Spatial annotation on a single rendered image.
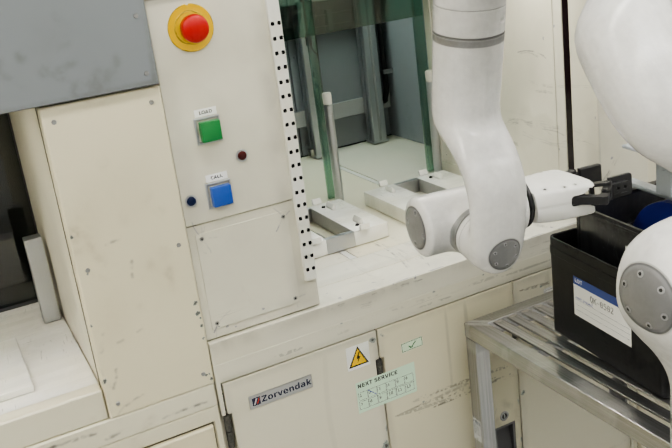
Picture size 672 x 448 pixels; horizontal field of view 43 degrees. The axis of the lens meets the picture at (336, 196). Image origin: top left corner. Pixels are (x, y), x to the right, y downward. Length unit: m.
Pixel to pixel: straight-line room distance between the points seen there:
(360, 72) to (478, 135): 1.30
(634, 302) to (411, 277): 0.75
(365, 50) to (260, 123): 1.05
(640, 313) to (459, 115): 0.40
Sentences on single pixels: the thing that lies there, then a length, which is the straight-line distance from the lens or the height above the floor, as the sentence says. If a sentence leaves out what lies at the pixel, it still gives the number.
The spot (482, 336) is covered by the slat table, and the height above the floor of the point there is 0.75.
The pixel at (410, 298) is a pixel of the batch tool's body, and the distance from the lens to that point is 1.52.
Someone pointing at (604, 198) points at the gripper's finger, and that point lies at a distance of 1.24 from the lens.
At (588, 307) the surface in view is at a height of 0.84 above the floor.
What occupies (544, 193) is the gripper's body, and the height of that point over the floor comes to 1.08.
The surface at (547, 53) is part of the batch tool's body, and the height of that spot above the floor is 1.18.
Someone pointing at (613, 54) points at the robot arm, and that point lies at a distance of 0.86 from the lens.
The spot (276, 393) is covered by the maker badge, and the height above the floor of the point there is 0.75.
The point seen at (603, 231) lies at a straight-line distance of 1.41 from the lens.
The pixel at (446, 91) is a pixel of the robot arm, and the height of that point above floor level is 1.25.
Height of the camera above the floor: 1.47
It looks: 18 degrees down
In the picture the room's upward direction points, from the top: 7 degrees counter-clockwise
